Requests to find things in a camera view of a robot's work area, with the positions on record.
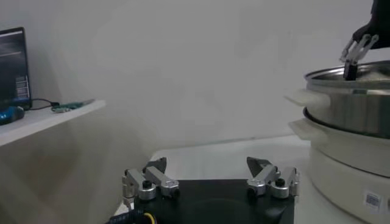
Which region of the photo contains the green handled knife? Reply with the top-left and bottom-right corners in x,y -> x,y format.
51,98 -> 96,114

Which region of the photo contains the white electric cooker pot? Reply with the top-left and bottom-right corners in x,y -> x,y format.
288,118 -> 390,224

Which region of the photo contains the black laptop cable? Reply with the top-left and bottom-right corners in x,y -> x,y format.
29,97 -> 60,111

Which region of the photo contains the white side table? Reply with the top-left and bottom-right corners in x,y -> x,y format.
0,99 -> 107,147

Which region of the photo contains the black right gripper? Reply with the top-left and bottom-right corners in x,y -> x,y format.
339,0 -> 390,82

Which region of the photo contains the blue computer mouse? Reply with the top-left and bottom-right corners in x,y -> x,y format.
0,105 -> 26,127

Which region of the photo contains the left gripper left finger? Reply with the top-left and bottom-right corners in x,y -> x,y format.
121,156 -> 181,211

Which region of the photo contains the perforated steel steamer basket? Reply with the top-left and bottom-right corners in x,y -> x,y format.
284,60 -> 390,139

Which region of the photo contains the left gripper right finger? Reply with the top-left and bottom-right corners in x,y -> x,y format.
246,156 -> 301,200

